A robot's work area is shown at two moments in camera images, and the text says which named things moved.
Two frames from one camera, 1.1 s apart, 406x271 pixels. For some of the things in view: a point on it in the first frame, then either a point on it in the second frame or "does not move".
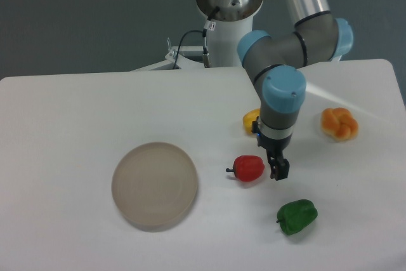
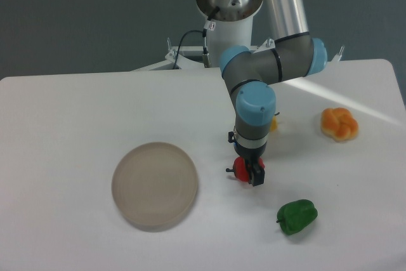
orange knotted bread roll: [339, 123] does not move
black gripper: [279, 165] to [250, 155]
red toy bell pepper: [248, 167] does not move
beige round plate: [154, 186] does not move
